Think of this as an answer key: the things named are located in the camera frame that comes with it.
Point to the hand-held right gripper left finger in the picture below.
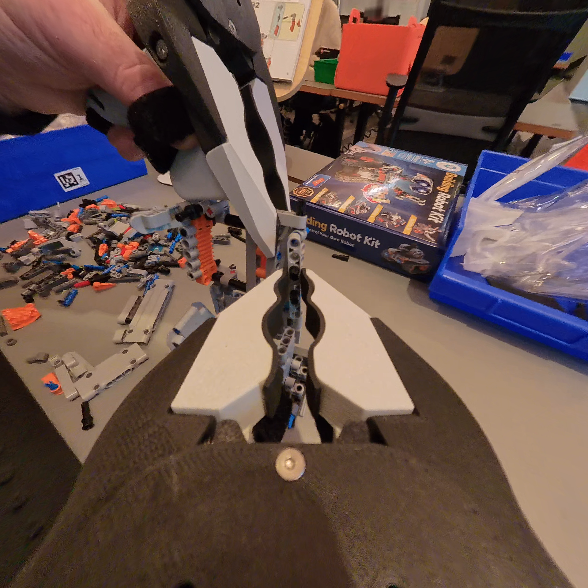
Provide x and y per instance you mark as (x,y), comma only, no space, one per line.
(220,367)

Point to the small orange block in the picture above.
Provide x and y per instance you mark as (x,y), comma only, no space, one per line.
(51,383)

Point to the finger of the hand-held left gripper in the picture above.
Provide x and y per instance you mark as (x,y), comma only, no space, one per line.
(271,129)
(243,175)

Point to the clear plastic bags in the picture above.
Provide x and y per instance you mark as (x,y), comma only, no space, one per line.
(533,239)

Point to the orange gear frame assembly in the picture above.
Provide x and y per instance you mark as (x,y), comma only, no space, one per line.
(292,303)

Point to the orange container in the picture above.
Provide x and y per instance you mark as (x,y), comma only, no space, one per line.
(377,50)

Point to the grey long bar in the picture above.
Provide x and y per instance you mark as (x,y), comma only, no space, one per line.
(147,312)

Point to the blue plastic bin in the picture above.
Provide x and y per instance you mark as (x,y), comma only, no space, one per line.
(496,308)
(55,175)

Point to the black connector pin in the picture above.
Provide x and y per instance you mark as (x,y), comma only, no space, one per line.
(87,415)

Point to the blue robot kit box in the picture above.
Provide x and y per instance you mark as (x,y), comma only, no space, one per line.
(386,202)

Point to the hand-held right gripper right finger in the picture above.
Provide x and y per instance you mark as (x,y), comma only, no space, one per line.
(363,367)

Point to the instruction booklet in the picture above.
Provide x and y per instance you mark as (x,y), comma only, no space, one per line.
(285,37)

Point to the large orange wedge piece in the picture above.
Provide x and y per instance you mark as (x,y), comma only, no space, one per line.
(18,317)

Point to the person's left hand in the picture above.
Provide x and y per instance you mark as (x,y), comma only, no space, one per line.
(55,46)

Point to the pile of small building parts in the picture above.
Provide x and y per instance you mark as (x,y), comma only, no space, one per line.
(92,248)

